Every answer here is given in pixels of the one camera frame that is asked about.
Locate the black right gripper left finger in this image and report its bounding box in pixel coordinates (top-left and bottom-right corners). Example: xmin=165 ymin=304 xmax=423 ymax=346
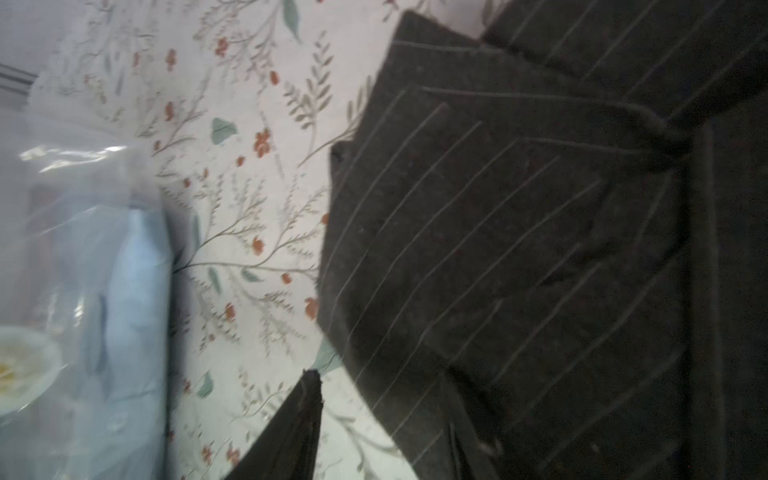
xmin=227 ymin=370 xmax=323 ymax=480

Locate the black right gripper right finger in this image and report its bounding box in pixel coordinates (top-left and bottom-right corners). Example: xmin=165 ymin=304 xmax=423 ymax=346
xmin=440 ymin=374 xmax=504 ymax=479

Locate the light blue shirt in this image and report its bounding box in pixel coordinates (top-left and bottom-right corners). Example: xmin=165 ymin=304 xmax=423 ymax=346
xmin=63 ymin=205 xmax=171 ymax=479

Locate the dark grey striped shirt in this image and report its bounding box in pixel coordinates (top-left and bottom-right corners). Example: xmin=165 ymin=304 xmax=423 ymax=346
xmin=317 ymin=1 xmax=767 ymax=479

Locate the clear plastic vacuum bag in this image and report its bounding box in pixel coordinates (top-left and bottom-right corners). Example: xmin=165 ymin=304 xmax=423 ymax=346
xmin=1 ymin=104 xmax=172 ymax=479

